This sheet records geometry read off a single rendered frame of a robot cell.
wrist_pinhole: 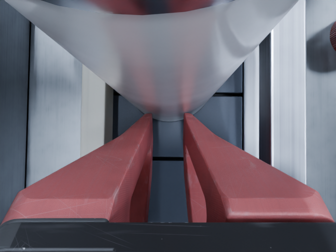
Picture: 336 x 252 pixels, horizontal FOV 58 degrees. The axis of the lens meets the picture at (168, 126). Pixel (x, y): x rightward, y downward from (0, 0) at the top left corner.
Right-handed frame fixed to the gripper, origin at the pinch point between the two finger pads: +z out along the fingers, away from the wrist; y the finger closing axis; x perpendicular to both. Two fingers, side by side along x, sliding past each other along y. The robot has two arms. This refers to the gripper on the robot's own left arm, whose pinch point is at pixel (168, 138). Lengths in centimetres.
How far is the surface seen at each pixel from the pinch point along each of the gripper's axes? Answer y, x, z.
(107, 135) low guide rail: 3.0, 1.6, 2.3
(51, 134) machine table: 8.9, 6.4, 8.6
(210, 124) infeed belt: -2.5, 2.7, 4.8
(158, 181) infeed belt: 0.6, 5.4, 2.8
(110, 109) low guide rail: 3.0, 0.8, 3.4
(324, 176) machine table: -11.6, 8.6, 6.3
